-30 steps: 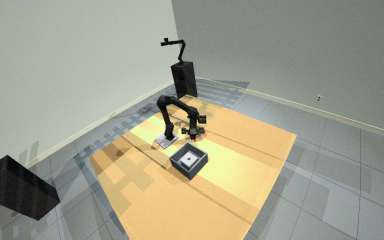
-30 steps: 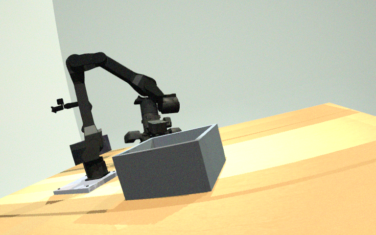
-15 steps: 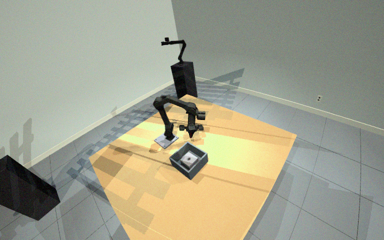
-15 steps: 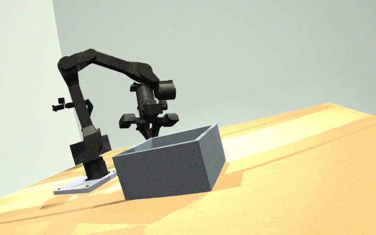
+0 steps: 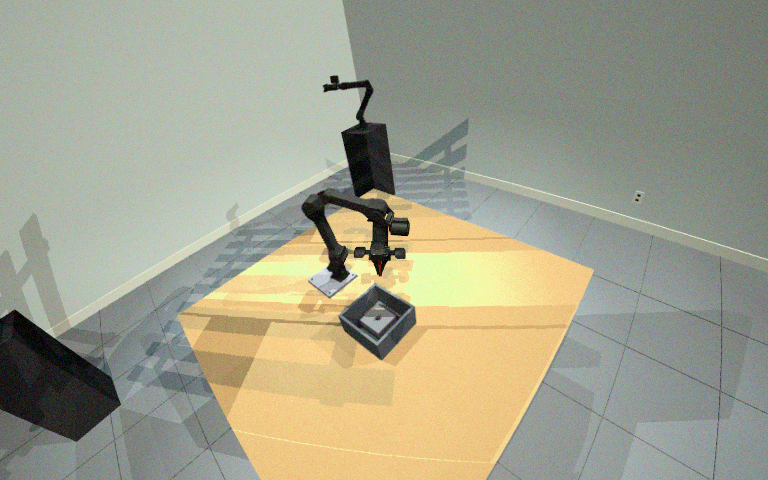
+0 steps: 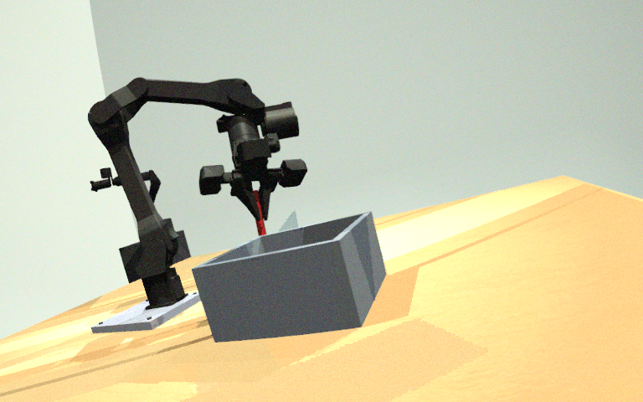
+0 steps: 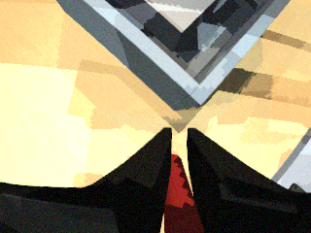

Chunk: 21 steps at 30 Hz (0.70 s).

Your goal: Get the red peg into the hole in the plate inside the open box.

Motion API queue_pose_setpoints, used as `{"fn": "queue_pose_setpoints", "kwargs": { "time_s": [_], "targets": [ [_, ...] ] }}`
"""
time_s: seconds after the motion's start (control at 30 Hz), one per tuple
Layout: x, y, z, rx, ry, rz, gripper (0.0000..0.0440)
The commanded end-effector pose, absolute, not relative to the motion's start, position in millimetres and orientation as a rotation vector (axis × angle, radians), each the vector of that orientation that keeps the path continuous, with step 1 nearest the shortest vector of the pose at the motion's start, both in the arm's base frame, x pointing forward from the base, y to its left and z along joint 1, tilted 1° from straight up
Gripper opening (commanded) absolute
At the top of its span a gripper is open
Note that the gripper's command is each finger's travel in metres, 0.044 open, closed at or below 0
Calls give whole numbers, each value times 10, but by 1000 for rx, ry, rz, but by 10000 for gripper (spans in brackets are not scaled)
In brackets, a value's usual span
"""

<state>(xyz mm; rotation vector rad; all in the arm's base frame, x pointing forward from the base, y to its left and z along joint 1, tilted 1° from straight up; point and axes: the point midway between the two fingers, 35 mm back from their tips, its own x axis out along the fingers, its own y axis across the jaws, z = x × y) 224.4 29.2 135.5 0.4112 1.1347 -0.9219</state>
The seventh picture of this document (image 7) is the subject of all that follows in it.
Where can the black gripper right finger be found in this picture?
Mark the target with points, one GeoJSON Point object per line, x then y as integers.
{"type": "Point", "coordinates": [231, 197]}

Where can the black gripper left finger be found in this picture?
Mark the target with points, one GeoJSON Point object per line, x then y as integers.
{"type": "Point", "coordinates": [130, 199]}

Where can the red peg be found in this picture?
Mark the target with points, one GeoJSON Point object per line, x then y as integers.
{"type": "Point", "coordinates": [180, 213]}

